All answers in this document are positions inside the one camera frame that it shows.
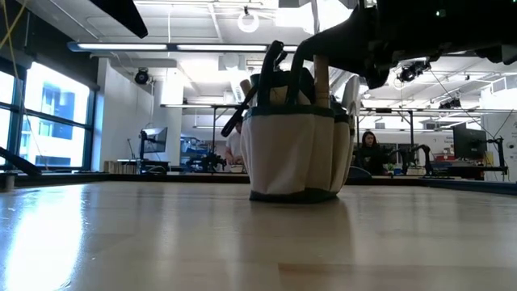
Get beige green canvas gardening bag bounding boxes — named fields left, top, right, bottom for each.
left=240, top=68, right=356, bottom=205

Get standing person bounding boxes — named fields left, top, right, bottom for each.
left=224, top=120, right=246, bottom=167

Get small black ceiling device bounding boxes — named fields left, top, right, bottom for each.
left=438, top=96, right=462, bottom=110

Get white ring ceiling lamp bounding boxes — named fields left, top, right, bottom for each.
left=237, top=10, right=261, bottom=34

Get small grey post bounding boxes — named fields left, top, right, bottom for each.
left=1, top=171, right=17, bottom=192

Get black ceiling spotlight cluster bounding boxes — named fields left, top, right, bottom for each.
left=397, top=59, right=432, bottom=84

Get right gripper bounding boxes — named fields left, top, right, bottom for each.
left=297, top=0, right=410, bottom=88

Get grey computer monitor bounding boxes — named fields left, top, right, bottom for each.
left=138, top=126, right=169, bottom=162

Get green-handled pruning shears with strap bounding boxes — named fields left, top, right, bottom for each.
left=220, top=39, right=315, bottom=138

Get white cabinet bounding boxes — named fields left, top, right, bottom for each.
left=480, top=112, right=517, bottom=183

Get yellow hanging cable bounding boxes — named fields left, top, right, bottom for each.
left=0, top=0, right=28, bottom=86

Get wooden crate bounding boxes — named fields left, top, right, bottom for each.
left=103, top=159, right=134, bottom=175

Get seated person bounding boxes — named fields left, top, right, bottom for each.
left=355, top=130, right=389, bottom=175

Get black computer monitor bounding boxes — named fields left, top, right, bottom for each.
left=452, top=122, right=489, bottom=161

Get long ceiling light strip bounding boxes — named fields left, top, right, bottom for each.
left=67, top=40, right=298, bottom=53

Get black metal rig frame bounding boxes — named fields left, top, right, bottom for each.
left=355, top=107, right=417, bottom=171

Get blue framed window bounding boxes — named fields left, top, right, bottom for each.
left=0, top=60, right=96, bottom=171

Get dark chair back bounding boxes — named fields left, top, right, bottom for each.
left=347, top=166, right=372, bottom=180

